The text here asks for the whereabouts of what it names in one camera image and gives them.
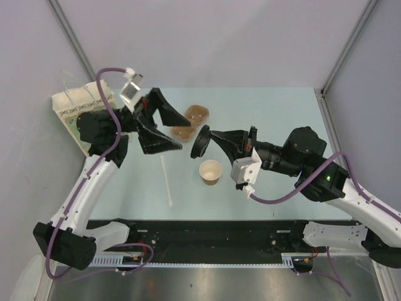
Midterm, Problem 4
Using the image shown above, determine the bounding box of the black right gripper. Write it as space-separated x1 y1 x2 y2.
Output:
211 126 303 177

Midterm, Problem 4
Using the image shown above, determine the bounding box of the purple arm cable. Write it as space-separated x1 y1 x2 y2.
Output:
44 66 155 280
250 151 401 297

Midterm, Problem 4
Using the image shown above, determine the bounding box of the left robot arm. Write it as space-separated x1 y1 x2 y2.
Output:
33 88 191 270

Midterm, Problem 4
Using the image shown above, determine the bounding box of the aluminium frame post right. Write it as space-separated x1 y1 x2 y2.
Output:
322 0 378 95

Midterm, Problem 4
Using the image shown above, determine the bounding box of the white paper-wrapped straw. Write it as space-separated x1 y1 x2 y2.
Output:
160 155 173 207

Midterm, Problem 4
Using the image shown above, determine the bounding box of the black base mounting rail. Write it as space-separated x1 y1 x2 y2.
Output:
84 219 366 264

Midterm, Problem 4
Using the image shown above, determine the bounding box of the brown cardboard cup carrier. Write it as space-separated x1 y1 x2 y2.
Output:
170 105 209 142

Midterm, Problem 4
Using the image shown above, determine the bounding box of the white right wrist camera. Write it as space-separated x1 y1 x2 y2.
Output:
230 148 262 198

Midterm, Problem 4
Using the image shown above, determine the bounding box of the white slotted cable duct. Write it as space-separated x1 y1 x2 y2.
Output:
89 253 311 270

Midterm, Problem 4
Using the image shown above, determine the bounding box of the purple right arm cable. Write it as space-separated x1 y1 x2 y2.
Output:
250 151 401 297

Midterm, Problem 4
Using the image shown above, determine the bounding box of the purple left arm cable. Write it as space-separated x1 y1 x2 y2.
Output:
44 66 155 280

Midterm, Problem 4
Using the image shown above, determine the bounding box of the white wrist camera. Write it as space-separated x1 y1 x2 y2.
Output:
120 68 143 112
230 148 262 198

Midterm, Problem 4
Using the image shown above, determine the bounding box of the green illustrated paper bag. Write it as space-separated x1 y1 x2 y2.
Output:
52 82 106 157

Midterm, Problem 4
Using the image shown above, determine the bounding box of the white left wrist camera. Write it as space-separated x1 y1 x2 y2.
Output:
120 68 143 112

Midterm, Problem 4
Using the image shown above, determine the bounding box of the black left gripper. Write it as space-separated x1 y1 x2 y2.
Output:
105 88 190 154

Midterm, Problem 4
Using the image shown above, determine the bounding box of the aluminium frame post left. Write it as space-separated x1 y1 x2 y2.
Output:
46 0 96 81

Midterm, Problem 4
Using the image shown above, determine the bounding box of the aluminium frame post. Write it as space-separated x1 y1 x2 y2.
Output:
322 0 378 95
46 0 96 81

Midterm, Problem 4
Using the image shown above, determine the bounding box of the brown paper coffee cup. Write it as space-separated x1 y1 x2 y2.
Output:
199 160 222 186

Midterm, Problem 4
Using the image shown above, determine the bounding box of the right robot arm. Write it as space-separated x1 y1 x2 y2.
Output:
201 125 400 268

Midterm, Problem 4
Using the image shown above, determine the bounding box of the black plastic cup lid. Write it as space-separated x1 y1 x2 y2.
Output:
190 125 211 159

